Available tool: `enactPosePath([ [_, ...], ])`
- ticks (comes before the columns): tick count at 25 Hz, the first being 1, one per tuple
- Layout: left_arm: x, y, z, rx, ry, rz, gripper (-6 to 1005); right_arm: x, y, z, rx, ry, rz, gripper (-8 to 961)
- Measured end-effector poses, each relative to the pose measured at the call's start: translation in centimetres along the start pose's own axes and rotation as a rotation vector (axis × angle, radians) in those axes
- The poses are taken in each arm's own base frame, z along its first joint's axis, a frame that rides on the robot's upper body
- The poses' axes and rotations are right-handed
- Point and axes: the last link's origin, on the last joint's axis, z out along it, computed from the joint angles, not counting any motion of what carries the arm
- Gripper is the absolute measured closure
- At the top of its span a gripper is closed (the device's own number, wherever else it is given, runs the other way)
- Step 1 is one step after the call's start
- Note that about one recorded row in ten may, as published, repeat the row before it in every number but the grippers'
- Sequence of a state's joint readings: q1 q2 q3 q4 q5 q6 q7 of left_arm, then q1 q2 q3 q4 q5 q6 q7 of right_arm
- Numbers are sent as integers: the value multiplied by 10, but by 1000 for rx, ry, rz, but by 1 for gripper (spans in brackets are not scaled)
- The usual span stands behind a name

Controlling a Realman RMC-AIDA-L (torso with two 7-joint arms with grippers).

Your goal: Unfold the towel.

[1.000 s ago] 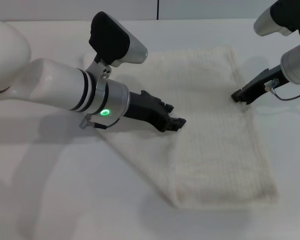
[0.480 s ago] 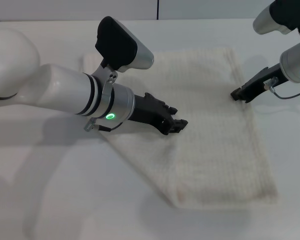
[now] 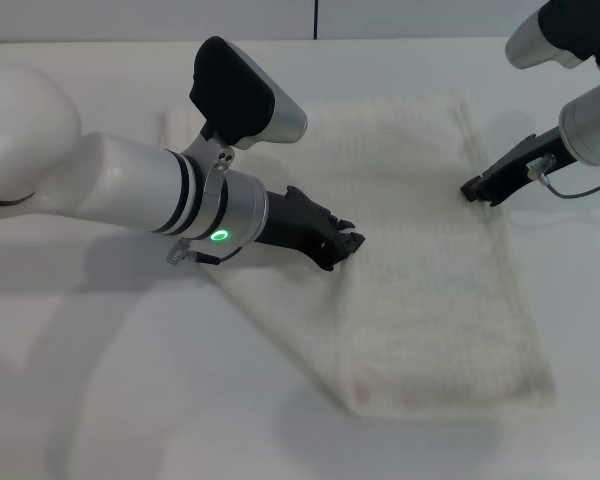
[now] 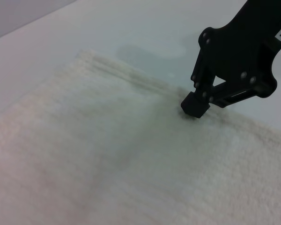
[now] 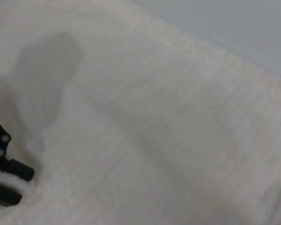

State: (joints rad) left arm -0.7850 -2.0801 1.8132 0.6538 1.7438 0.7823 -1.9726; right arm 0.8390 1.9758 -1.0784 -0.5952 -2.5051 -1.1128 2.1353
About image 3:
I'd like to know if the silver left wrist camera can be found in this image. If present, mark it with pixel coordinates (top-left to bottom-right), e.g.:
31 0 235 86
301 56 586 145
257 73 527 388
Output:
179 35 309 194

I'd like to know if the grey right gripper cable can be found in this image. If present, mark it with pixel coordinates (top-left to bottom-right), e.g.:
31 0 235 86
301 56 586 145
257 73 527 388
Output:
526 155 600 200

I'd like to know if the white ribbed towel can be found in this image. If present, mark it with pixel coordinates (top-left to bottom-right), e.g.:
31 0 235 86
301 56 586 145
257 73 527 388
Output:
160 92 557 419

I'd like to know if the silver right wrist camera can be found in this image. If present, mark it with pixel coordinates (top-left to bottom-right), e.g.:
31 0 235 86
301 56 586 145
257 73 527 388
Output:
504 0 600 70

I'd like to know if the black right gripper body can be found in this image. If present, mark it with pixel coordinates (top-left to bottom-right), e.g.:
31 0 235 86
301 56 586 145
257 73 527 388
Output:
480 126 579 208

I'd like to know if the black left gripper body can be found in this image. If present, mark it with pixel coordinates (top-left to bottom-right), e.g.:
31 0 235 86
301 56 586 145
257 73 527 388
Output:
256 184 355 274

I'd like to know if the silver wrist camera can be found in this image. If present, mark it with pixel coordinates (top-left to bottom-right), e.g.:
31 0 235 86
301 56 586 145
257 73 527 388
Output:
179 35 309 194
504 0 600 70

